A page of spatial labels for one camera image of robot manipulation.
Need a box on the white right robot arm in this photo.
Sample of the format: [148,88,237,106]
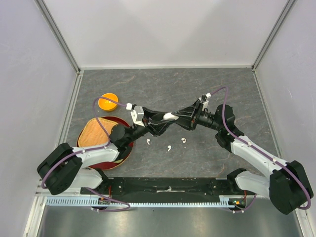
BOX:
[163,96,314,214]

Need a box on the slotted cable duct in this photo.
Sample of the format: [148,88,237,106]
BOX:
[46,196,235,208]

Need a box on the white oval charging case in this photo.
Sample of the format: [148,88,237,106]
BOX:
[163,112,179,120]

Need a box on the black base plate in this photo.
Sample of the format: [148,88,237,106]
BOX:
[95,177,254,203]

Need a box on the orange plastic bowl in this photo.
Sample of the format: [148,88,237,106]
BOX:
[98,93,119,112]

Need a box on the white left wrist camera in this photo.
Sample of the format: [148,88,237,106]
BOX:
[126,103,145,127]

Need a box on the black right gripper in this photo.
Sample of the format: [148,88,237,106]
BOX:
[172,99,222,131]

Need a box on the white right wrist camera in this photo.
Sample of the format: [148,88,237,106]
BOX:
[198,93,211,110]

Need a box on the woven bamboo tray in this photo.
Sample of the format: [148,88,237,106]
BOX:
[77,118,118,147]

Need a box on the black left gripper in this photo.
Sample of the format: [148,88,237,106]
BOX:
[125,107,176,145]

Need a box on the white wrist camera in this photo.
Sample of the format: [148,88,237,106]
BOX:
[198,93,211,110]
[126,103,145,127]

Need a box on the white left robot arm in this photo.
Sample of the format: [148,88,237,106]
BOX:
[37,106,180,195]

